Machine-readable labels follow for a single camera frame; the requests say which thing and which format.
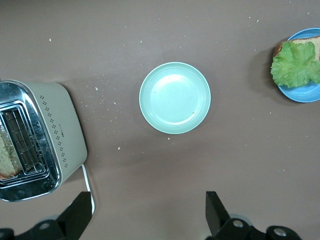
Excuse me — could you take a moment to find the blue round plate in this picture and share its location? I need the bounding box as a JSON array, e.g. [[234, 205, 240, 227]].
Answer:
[[276, 27, 320, 104]]

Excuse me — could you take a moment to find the beige chrome toaster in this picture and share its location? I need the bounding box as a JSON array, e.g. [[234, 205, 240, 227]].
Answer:
[[0, 79, 88, 202]]

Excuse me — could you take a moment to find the green lettuce leaf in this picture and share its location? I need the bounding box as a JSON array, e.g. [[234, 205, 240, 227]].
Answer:
[[270, 41, 320, 89]]

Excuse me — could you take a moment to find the brown bread slice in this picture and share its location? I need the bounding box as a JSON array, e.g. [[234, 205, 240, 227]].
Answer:
[[272, 35, 320, 62], [0, 133, 22, 180]]

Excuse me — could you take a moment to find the pale green round plate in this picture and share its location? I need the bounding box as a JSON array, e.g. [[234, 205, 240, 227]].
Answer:
[[138, 62, 212, 135]]

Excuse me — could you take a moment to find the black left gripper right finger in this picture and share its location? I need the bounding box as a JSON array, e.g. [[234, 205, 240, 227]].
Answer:
[[205, 191, 302, 240]]

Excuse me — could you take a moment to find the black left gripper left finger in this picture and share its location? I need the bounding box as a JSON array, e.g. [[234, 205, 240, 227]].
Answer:
[[0, 191, 92, 240]]

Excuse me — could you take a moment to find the white toaster power cable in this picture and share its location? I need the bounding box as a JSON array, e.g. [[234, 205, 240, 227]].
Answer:
[[80, 163, 97, 216]]

